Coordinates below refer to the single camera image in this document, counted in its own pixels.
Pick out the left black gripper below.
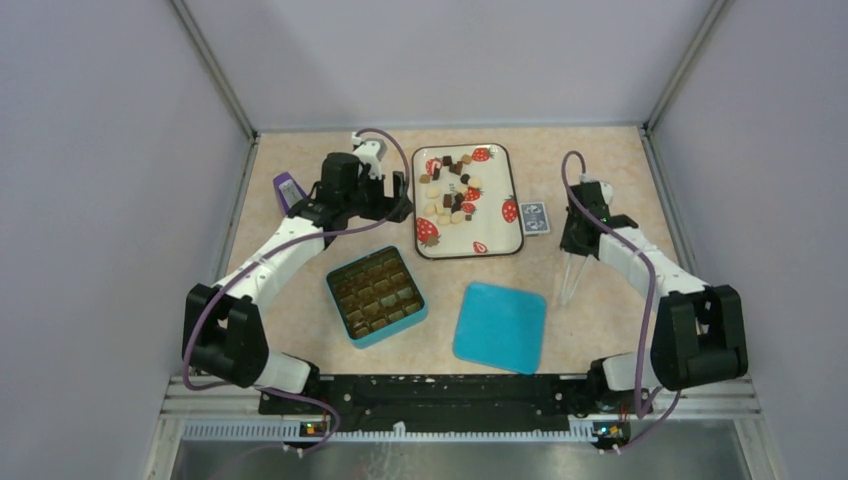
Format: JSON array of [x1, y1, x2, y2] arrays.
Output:
[[343, 167, 413, 223]]

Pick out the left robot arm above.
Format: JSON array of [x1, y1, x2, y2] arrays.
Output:
[[182, 153, 411, 414]]

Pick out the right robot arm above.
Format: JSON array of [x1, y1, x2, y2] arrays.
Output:
[[560, 180, 749, 412]]

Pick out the teal chocolate box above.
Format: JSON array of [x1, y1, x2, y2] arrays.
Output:
[[325, 246, 429, 349]]

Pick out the blue playing card deck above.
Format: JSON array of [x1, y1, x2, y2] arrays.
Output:
[[519, 202, 551, 237]]

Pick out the purple metronome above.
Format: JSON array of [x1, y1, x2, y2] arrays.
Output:
[[272, 172, 307, 216]]

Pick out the strawberry pattern white tray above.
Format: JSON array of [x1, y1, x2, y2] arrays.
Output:
[[411, 143, 524, 260]]

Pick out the teal box lid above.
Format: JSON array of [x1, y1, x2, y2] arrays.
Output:
[[453, 282, 547, 375]]

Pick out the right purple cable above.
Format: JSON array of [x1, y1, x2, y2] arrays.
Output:
[[561, 150, 684, 455]]

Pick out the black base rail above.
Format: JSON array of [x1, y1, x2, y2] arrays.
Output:
[[258, 374, 635, 433]]

